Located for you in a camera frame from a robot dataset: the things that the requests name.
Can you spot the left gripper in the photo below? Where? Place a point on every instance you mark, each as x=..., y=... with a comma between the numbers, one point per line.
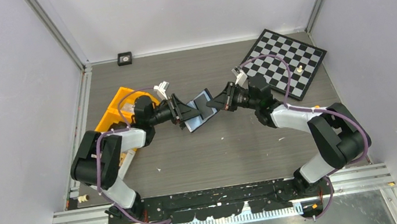
x=179, y=110

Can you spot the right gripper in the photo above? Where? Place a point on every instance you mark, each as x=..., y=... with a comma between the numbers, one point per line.
x=225, y=99

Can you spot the black leather card holder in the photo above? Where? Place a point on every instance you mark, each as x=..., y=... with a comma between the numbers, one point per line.
x=195, y=123

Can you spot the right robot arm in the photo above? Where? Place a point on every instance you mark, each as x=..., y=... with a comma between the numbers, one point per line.
x=339, y=139

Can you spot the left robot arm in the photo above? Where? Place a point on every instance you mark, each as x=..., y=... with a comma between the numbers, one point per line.
x=97, y=160

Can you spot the silver credit card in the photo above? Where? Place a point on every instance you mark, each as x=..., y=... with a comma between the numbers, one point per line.
x=128, y=107

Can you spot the yellow plastic bin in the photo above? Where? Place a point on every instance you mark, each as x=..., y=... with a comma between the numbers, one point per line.
x=126, y=95
x=110, y=121

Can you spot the small black square box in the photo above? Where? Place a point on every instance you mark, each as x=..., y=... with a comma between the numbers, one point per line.
x=124, y=58

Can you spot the white chess pawn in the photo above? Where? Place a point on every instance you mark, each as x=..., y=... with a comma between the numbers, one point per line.
x=299, y=69

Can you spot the white plastic tray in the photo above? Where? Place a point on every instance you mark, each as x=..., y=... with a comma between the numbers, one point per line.
x=125, y=162

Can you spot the black white chessboard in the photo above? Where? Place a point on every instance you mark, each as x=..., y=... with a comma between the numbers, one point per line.
x=276, y=57

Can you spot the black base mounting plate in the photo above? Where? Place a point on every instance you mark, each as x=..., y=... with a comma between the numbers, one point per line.
x=217, y=203

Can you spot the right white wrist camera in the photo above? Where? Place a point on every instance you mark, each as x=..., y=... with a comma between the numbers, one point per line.
x=240, y=75

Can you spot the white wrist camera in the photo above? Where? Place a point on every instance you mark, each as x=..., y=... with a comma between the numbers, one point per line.
x=161, y=90
x=240, y=75

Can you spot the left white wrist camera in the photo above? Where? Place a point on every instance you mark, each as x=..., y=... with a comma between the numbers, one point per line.
x=161, y=90

